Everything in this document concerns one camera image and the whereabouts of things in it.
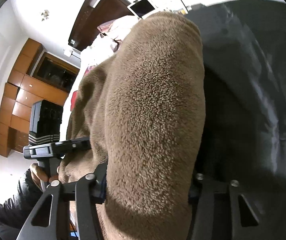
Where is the brown fleece garment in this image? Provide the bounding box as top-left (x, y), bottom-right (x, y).
top-left (59, 12), bottom-right (205, 239)

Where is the person's dark sleeved forearm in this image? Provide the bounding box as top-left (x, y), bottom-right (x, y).
top-left (0, 169), bottom-right (43, 239)

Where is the person's hand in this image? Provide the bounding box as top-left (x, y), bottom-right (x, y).
top-left (29, 163), bottom-right (59, 190)

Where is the red folded garment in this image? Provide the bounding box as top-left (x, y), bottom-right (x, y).
top-left (71, 90), bottom-right (78, 112)

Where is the brown wooden wardrobe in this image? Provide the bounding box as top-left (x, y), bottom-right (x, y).
top-left (0, 38), bottom-right (79, 157)

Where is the pink striped pillow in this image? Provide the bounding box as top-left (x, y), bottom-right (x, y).
top-left (97, 15), bottom-right (141, 52)

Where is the dark wooden headboard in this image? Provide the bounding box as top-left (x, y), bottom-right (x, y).
top-left (68, 0), bottom-right (133, 51)

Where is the black plastic sheet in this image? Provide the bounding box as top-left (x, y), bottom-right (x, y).
top-left (182, 0), bottom-right (286, 240)

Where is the white tablet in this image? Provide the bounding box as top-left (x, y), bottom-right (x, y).
top-left (127, 0), bottom-right (156, 18)

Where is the photo collage frame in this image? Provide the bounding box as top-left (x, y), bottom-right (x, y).
top-left (167, 0), bottom-right (189, 15)

